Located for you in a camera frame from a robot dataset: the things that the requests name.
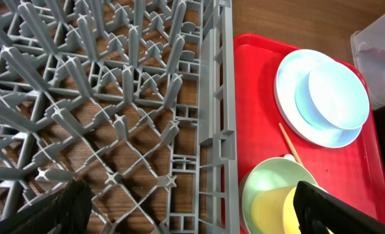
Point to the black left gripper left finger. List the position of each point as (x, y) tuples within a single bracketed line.
[(66, 211)]

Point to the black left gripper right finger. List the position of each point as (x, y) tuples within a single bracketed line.
[(318, 212)]

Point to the yellow plastic cup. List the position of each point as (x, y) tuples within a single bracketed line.
[(273, 212)]

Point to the light blue small bowl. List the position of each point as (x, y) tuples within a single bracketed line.
[(331, 96)]

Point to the red snack wrapper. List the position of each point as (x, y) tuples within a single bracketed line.
[(374, 53)]

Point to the grey plastic dishwasher rack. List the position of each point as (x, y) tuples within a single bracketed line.
[(135, 98)]

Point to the clear plastic waste bin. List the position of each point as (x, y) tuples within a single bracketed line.
[(372, 70)]

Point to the red plastic tray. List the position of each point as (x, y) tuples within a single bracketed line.
[(353, 174)]

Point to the wooden chopstick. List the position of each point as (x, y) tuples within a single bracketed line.
[(290, 145)]

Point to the green saucer bowl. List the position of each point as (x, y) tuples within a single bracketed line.
[(273, 173)]

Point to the white plastic fork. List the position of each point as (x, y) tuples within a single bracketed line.
[(289, 157)]

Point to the large light blue plate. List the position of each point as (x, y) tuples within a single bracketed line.
[(291, 71)]

